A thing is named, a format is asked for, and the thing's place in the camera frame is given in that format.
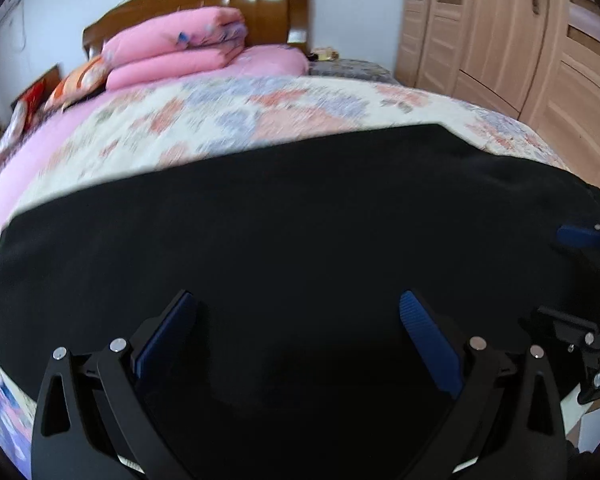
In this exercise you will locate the wooden nightstand with cloth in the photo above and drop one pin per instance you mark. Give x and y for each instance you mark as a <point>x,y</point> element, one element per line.
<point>336,67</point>

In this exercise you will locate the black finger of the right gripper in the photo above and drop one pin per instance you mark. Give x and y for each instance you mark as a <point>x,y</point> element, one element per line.
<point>578,237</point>

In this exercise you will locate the floral quilt bedspread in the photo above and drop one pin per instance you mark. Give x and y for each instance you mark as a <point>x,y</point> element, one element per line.
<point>315,106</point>

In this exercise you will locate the orange patterned pillow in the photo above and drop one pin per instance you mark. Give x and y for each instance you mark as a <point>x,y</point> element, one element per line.
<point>81,82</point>

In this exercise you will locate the folded pink comforter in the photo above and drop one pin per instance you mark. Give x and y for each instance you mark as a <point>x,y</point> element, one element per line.
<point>174,45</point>

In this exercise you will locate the pink bed sheet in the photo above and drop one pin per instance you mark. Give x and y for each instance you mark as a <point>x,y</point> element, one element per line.
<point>142,128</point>

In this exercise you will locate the red pillow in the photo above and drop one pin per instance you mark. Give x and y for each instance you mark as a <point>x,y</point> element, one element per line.
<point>32,98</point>

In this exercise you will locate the black pants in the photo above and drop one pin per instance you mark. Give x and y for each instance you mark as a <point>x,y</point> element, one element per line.
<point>300,254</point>

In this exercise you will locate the light wooden wardrobe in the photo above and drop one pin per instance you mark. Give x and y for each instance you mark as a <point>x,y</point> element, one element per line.
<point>537,61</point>

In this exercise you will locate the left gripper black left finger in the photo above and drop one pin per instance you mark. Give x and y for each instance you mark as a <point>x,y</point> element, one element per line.
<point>102,415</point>

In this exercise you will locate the brown wooden headboard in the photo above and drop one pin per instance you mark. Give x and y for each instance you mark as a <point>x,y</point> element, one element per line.
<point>268,21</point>

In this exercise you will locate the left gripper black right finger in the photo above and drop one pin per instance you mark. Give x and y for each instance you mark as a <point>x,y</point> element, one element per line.
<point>506,422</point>

